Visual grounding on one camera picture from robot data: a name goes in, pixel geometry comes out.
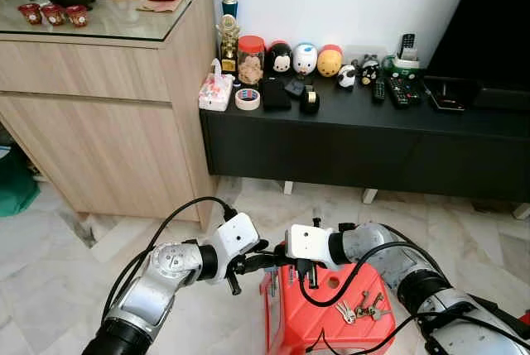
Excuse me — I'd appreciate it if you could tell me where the silver key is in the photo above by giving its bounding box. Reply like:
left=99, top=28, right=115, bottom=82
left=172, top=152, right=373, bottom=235
left=267, top=267, right=280, bottom=298

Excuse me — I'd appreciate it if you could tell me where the bunch of keys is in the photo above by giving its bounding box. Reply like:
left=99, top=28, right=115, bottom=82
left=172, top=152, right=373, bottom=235
left=335, top=290, right=392, bottom=325

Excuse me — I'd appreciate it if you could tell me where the red plastic stool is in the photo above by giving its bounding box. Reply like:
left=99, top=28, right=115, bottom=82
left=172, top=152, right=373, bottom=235
left=262, top=259, right=398, bottom=355

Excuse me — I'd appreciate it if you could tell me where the black low TV console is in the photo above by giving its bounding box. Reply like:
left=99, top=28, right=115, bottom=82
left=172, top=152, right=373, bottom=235
left=199, top=70, right=530, bottom=219

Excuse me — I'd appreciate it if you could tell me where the white tape roll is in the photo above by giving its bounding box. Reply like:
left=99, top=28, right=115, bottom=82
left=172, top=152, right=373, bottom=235
left=234, top=86, right=262, bottom=113

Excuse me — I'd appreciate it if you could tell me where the black wallet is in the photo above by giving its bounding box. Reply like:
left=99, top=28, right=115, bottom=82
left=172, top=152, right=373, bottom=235
left=259, top=79, right=293, bottom=112

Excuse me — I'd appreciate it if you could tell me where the black tape dispenser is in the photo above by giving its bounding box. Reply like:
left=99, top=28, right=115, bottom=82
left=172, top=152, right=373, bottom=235
left=298, top=84, right=321, bottom=117

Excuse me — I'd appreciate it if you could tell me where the pink tissue pack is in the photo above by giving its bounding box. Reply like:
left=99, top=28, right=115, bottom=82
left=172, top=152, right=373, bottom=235
left=198, top=58, right=236, bottom=113

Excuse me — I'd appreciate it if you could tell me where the small black pouch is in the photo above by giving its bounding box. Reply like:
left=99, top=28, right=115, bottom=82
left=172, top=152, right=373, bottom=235
left=284, top=74, right=313, bottom=97

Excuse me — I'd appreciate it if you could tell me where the red lid snack jar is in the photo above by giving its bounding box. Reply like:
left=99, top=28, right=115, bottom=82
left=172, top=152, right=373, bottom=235
left=237, top=35, right=267, bottom=88

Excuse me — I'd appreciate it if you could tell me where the small panda figurine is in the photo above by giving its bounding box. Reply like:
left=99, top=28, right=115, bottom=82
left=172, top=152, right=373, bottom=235
left=337, top=63, right=358, bottom=90

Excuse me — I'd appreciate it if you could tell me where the white blue character container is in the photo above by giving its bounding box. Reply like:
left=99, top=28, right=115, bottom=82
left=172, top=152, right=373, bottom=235
left=291, top=41, right=319, bottom=77

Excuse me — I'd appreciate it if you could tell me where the slim black remote control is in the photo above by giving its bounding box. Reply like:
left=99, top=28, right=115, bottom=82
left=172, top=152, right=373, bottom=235
left=372, top=78, right=388, bottom=106

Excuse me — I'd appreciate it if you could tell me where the yellow orange character container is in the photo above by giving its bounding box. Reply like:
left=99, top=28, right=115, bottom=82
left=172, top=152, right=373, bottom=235
left=317, top=44, right=345, bottom=79

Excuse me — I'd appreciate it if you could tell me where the light wooden cabinet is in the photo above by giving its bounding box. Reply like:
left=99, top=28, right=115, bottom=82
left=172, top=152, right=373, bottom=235
left=0, top=0, right=219, bottom=225

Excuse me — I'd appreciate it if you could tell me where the wide black remote control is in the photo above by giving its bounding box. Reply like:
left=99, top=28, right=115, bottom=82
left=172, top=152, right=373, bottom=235
left=387, top=74, right=424, bottom=109

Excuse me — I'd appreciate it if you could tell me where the small black white figurine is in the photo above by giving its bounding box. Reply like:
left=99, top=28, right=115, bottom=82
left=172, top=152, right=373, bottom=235
left=358, top=55, right=381, bottom=86

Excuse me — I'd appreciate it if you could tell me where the small gold trophy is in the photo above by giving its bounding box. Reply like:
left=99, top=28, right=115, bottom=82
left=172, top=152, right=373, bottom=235
left=216, top=13, right=242, bottom=74

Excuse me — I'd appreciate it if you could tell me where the black tray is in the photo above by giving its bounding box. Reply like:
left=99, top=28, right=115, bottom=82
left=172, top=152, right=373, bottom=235
left=422, top=77, right=470, bottom=114

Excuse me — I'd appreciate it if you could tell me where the green white charging cradle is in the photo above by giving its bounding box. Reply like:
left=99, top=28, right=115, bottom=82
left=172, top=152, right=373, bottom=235
left=382, top=53, right=422, bottom=81

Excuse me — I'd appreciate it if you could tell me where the green bag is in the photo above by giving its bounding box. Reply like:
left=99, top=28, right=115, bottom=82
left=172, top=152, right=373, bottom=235
left=0, top=142, right=41, bottom=218

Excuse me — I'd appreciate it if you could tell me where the black television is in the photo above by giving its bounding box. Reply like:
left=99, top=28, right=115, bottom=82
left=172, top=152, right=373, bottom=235
left=424, top=0, right=530, bottom=112

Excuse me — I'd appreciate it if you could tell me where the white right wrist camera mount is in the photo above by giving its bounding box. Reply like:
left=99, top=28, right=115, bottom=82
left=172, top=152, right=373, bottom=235
left=285, top=223, right=335, bottom=270

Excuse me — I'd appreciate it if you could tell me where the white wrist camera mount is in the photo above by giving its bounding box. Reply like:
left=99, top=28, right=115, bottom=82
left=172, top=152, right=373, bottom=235
left=285, top=223, right=335, bottom=270
left=209, top=211, right=261, bottom=266

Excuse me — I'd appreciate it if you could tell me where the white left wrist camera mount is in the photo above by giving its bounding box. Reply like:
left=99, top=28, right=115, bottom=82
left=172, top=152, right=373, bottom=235
left=209, top=211, right=261, bottom=266

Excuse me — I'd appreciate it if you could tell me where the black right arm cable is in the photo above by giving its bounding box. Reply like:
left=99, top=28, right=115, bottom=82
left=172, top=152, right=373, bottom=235
left=298, top=241, right=431, bottom=306

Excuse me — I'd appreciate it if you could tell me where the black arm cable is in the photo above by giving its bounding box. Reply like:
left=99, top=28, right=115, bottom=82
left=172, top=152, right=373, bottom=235
left=101, top=195, right=239, bottom=327
left=298, top=241, right=431, bottom=306

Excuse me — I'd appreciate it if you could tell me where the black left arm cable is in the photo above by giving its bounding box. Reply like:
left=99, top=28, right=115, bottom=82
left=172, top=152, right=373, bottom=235
left=101, top=195, right=239, bottom=327

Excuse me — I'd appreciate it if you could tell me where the black cordless phone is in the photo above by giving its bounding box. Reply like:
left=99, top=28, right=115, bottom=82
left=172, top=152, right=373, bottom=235
left=399, top=33, right=417, bottom=61

